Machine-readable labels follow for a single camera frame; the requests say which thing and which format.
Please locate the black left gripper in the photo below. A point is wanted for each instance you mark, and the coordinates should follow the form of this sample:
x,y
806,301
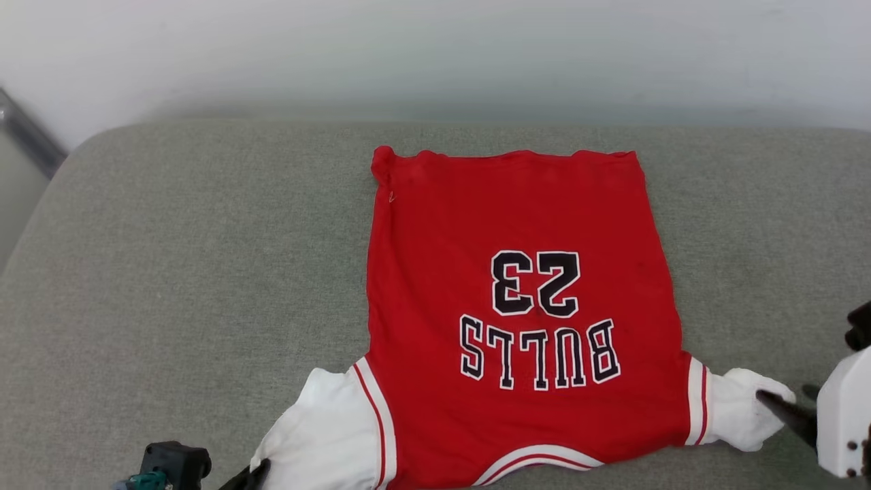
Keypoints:
x,y
177,466

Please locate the red Bulls 23 jersey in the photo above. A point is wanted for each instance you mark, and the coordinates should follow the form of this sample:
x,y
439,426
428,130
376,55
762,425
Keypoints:
x,y
510,204

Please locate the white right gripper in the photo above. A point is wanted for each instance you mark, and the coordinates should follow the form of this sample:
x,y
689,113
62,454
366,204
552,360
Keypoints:
x,y
847,415

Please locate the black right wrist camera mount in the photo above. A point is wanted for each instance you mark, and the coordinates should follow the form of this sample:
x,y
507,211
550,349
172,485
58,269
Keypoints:
x,y
861,327

